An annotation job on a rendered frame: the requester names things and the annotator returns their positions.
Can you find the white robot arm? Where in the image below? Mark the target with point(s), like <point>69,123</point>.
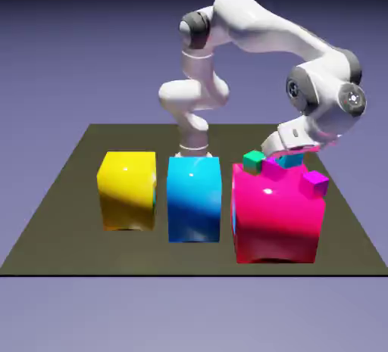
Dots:
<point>266,31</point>

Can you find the large pink box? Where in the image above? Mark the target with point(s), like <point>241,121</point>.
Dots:
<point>275,215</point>

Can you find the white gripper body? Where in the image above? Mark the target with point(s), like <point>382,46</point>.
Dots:
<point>280,140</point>

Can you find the large blue box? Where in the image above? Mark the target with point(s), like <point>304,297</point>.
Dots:
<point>194,197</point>

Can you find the small blue cube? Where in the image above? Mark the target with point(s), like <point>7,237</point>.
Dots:
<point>289,160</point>

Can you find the small magenta cube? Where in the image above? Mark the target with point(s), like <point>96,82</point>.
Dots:
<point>272,168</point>

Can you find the large yellow box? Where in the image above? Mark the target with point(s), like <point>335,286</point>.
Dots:
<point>127,185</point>

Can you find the small purple cube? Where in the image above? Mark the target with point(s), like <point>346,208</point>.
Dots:
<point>315,184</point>

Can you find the small green cube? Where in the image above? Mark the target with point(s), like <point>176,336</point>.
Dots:
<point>253,161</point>

